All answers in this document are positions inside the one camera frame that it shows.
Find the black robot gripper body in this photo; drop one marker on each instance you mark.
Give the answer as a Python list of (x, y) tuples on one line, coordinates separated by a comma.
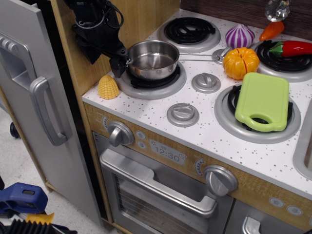
[(100, 37)]

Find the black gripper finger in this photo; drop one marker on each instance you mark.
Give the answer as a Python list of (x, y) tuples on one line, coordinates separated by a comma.
[(118, 66)]

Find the yellow toy corn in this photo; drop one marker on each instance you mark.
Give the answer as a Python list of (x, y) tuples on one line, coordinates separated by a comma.
[(107, 87)]

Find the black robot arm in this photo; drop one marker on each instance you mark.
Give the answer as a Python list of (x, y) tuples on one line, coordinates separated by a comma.
[(93, 10)]

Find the front left stove burner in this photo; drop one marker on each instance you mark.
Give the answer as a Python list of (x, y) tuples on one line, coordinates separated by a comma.
[(152, 89)]

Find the stove burner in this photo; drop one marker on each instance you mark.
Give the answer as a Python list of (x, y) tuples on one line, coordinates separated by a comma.
[(152, 89), (224, 110), (293, 69), (190, 35)]

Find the back left stove burner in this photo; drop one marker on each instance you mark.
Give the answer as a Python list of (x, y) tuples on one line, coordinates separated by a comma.
[(190, 35)]

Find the front right stove burner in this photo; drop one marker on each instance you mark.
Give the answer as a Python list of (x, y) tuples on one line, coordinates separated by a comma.
[(224, 110)]

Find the back right stove burner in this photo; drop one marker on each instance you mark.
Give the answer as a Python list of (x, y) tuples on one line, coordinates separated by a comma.
[(293, 69)]

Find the small steel saucepan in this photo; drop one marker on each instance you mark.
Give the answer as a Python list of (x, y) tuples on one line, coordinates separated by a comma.
[(155, 59)]

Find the left silver oven dial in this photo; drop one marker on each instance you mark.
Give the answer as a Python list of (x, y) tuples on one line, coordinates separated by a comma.
[(119, 133)]

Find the silver oven dial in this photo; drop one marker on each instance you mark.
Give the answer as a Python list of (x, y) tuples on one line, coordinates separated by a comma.
[(119, 133), (219, 180)]

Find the lower grey stovetop knob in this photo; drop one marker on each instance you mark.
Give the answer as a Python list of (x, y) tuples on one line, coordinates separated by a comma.
[(182, 115)]

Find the upper grey stovetop knob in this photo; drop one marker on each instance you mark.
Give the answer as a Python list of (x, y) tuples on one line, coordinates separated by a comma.
[(206, 83)]

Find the small grey stovetop knob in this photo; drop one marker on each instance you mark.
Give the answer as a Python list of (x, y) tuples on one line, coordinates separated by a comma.
[(219, 55)]

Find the oven clock display panel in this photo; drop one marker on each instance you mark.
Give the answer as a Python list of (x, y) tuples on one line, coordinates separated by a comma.
[(167, 152)]

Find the grey toy fridge door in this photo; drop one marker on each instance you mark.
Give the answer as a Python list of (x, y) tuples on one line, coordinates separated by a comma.
[(26, 54)]

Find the orange toy pumpkin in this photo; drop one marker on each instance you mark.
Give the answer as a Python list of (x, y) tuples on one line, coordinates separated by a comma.
[(240, 61)]

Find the purple white toy onion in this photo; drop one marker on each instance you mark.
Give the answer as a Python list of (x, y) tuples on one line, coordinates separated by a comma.
[(239, 36)]

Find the black caster wheel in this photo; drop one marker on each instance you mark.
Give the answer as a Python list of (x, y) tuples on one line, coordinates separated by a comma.
[(13, 131)]

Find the silver oven door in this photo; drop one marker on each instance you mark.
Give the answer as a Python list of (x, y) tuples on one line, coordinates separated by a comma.
[(148, 197)]

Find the green plastic cutting board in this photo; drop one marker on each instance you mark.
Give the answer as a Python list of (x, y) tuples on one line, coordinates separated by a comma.
[(263, 102)]

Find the right silver oven dial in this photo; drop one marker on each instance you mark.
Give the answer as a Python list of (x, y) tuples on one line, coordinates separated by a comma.
[(219, 180)]

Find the orange toy carrot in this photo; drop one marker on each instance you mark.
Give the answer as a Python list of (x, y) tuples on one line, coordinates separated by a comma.
[(272, 30)]

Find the clear crystal faucet knob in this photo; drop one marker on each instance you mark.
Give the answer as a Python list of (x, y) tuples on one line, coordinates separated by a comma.
[(277, 10)]

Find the blue clamp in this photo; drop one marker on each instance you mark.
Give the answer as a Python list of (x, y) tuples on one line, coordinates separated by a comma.
[(23, 198)]

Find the red toy chili pepper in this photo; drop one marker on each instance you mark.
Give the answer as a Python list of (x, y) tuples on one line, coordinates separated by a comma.
[(291, 48)]

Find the yellow tape piece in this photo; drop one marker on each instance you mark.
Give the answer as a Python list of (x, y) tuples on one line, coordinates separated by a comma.
[(40, 218)]

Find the silver lower cabinet door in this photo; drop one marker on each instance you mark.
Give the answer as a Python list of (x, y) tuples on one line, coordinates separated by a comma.
[(245, 219)]

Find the grey toy sink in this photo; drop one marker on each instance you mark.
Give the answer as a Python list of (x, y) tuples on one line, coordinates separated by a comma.
[(302, 158)]

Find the silver fridge door handle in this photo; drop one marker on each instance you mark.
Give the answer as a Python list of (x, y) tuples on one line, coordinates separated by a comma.
[(52, 110)]

